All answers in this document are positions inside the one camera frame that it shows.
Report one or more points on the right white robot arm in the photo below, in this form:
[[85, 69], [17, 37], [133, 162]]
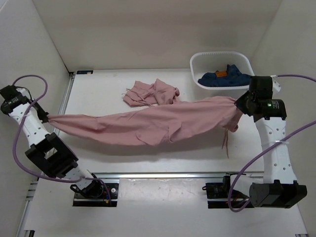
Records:
[[280, 188]]

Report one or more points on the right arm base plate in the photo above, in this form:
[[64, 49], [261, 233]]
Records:
[[217, 196]]

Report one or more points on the white plastic basket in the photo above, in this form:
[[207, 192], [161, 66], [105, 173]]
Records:
[[210, 62]]

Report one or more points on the pink trousers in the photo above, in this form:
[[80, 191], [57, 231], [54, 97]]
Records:
[[163, 119]]

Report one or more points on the dark blue trousers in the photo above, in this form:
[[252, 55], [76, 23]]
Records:
[[231, 77]]

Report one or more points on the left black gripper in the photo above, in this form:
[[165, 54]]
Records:
[[43, 116]]

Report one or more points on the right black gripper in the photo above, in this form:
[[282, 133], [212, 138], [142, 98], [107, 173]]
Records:
[[239, 103]]

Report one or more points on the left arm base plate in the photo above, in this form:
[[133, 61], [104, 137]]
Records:
[[103, 197]]

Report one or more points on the black corner label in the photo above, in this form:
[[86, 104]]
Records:
[[84, 72]]

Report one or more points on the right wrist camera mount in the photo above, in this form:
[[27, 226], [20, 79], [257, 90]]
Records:
[[276, 85]]

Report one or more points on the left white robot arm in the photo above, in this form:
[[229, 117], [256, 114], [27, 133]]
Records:
[[46, 150]]

